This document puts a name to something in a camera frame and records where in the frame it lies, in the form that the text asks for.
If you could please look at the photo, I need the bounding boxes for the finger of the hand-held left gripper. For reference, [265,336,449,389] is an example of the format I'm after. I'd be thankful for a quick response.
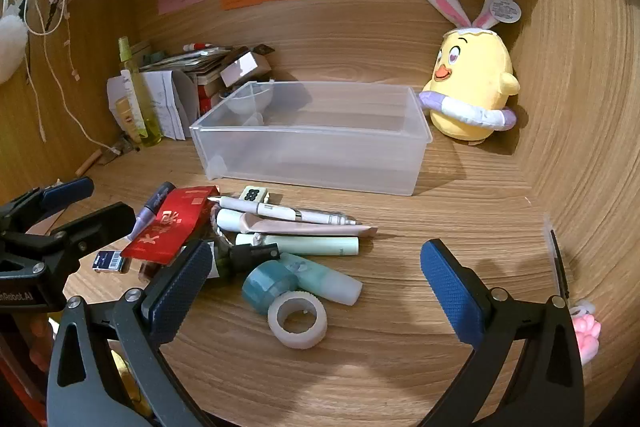
[30,202,137,280]
[0,177,95,235]

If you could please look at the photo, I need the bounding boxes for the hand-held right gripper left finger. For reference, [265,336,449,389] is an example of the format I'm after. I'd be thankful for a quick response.
[46,238,221,427]

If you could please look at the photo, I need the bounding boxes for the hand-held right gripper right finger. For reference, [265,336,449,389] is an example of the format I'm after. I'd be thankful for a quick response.
[419,238,587,427]

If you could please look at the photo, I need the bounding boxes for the small blue barcode box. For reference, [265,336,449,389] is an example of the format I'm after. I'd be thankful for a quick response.
[92,251,126,274]

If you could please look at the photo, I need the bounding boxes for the purple spray bottle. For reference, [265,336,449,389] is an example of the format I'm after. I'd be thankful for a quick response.
[131,181,177,242]

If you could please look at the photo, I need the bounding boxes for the red packet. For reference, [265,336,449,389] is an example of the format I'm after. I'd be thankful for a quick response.
[120,187,221,265]

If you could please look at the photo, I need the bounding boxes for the dark spray bottle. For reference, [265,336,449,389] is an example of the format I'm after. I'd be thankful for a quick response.
[207,243,281,282]

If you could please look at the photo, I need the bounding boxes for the teal tape roll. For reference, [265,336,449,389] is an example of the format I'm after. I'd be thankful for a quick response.
[242,259,298,314]

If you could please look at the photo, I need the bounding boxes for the small white tube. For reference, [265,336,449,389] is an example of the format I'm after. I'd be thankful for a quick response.
[216,208,261,232]

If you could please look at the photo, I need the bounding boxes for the white mahjong tile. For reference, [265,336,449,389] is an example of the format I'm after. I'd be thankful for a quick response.
[239,186,271,204]

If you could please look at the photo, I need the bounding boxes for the white pen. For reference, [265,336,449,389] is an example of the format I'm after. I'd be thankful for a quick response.
[209,194,357,226]

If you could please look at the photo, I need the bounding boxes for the white tape roll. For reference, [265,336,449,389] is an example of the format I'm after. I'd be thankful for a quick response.
[267,292,328,350]

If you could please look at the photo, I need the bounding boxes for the light green tube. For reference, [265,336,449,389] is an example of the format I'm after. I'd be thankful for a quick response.
[235,233,360,257]

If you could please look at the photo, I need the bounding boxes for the beige tube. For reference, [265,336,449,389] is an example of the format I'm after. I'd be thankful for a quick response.
[240,212,378,239]

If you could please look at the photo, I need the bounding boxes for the clear plastic bin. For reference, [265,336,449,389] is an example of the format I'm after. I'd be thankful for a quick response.
[189,80,433,196]

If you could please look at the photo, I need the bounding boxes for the person's left hand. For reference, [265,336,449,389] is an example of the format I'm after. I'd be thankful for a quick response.
[29,317,55,375]

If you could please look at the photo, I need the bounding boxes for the wooden stick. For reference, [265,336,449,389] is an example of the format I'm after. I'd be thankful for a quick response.
[75,149,102,176]

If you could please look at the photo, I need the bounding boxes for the cream tube with red label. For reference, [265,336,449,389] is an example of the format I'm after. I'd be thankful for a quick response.
[115,96,146,144]

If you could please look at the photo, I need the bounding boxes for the yellow spray bottle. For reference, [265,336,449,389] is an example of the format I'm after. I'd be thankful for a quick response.
[117,37,163,148]

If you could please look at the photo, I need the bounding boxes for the pink paw toy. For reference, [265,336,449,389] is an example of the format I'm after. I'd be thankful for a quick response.
[571,302,601,368]

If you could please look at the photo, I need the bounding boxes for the white fluffy ball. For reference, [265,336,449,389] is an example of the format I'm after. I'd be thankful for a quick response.
[0,14,28,84]

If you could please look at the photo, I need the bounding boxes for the red books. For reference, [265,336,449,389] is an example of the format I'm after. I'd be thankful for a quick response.
[197,77,221,118]

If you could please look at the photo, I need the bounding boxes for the white bowl of stones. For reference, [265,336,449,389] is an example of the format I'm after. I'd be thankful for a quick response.
[218,84,273,116]

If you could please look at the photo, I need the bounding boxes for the small white cardboard box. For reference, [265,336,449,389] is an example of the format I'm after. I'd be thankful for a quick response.
[219,49,273,88]

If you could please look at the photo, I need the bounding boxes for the yellow chick plush toy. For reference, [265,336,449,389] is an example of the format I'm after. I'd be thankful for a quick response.
[418,0,523,146]

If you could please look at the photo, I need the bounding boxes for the white string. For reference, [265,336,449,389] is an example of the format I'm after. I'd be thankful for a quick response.
[20,0,118,152]

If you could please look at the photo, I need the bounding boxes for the black and white patterned strap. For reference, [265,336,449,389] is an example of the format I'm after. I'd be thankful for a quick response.
[46,0,67,32]

